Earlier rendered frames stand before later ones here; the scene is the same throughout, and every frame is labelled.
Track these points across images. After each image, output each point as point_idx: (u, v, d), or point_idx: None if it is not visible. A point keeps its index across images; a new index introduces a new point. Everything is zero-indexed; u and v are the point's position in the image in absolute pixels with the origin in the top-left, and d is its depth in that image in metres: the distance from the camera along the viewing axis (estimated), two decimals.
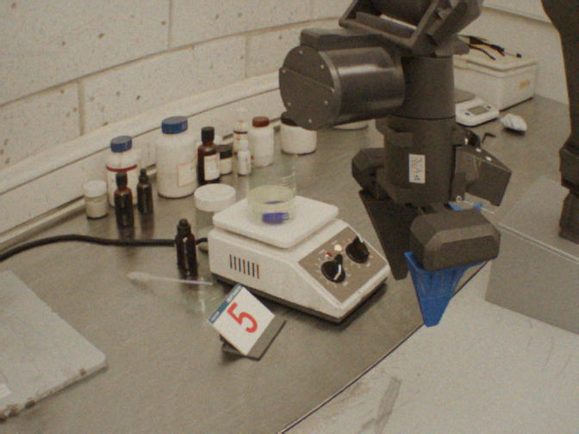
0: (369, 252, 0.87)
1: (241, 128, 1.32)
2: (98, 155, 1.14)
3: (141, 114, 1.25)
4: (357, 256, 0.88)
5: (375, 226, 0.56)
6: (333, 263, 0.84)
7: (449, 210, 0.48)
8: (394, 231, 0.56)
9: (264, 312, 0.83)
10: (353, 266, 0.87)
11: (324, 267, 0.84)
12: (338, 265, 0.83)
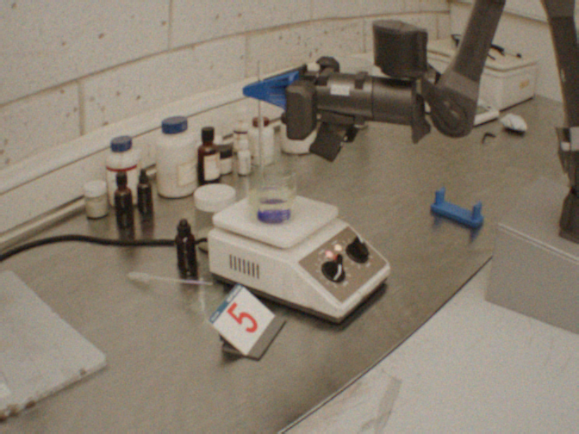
0: (369, 252, 0.87)
1: (241, 128, 1.32)
2: (98, 155, 1.14)
3: (141, 114, 1.25)
4: (357, 256, 0.88)
5: (285, 72, 0.80)
6: (333, 263, 0.84)
7: None
8: None
9: (264, 312, 0.83)
10: (353, 266, 0.87)
11: (324, 267, 0.84)
12: (338, 265, 0.83)
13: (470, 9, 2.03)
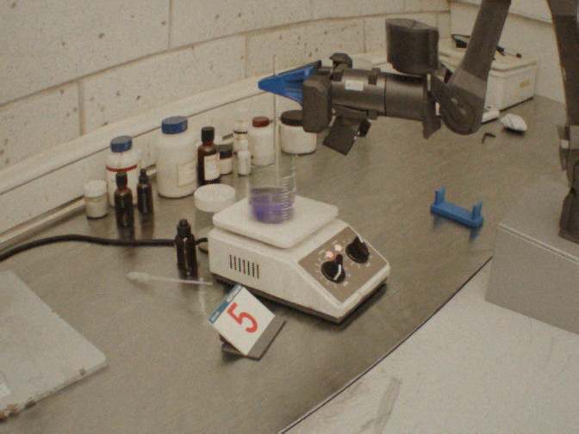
0: (369, 252, 0.87)
1: (241, 128, 1.32)
2: (98, 155, 1.14)
3: (141, 114, 1.25)
4: (357, 256, 0.88)
5: (300, 67, 0.81)
6: (333, 263, 0.84)
7: None
8: None
9: (264, 312, 0.83)
10: (353, 266, 0.87)
11: (324, 267, 0.84)
12: (338, 265, 0.83)
13: (470, 9, 2.03)
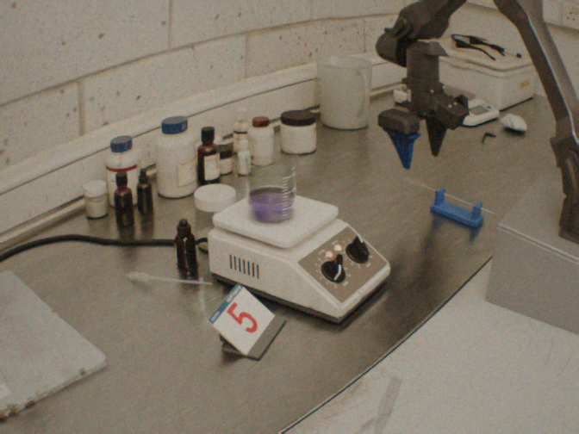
0: (369, 252, 0.87)
1: (241, 128, 1.32)
2: (98, 155, 1.14)
3: (141, 114, 1.25)
4: (357, 256, 0.88)
5: (426, 125, 1.14)
6: (333, 263, 0.84)
7: (419, 118, 1.05)
8: (432, 131, 1.14)
9: (264, 312, 0.83)
10: (353, 266, 0.87)
11: (324, 267, 0.84)
12: (338, 265, 0.83)
13: (470, 9, 2.03)
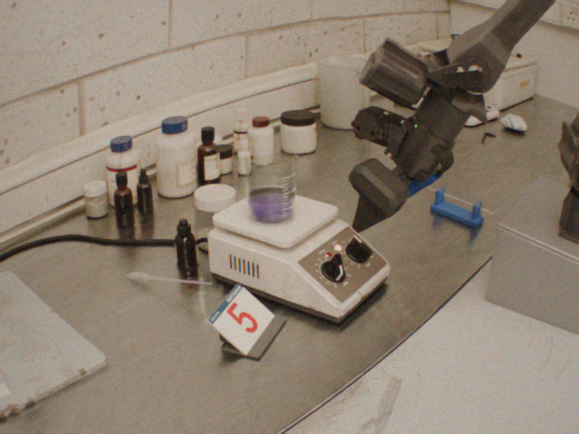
0: (371, 251, 0.87)
1: (241, 128, 1.32)
2: (98, 155, 1.14)
3: (141, 114, 1.25)
4: (359, 257, 0.88)
5: None
6: (333, 263, 0.84)
7: None
8: None
9: (264, 312, 0.83)
10: (353, 266, 0.87)
11: (324, 269, 0.84)
12: (339, 266, 0.83)
13: (470, 9, 2.03)
